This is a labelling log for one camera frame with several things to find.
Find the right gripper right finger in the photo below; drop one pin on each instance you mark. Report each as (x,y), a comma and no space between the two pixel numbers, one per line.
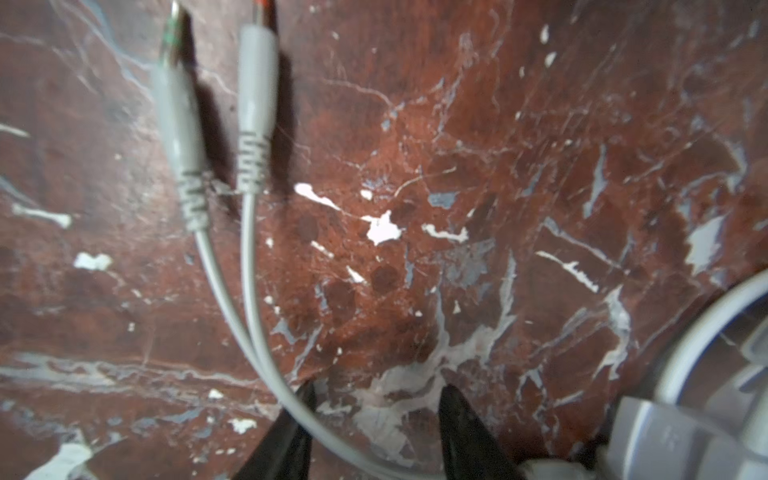
(469,451)

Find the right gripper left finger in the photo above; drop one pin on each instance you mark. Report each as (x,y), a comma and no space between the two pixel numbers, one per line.
(284,453)

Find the white headphones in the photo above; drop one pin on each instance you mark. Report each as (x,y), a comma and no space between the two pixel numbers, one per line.
(658,438)

